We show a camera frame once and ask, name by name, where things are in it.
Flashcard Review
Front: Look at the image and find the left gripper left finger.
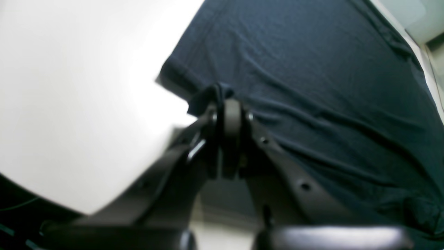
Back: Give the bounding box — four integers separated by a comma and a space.
43, 104, 219, 250

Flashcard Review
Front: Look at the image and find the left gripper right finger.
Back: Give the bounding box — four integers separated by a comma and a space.
222, 99, 414, 250

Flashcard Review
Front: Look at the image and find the dark long-sleeve T-shirt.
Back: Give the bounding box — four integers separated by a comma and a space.
160, 0, 443, 250

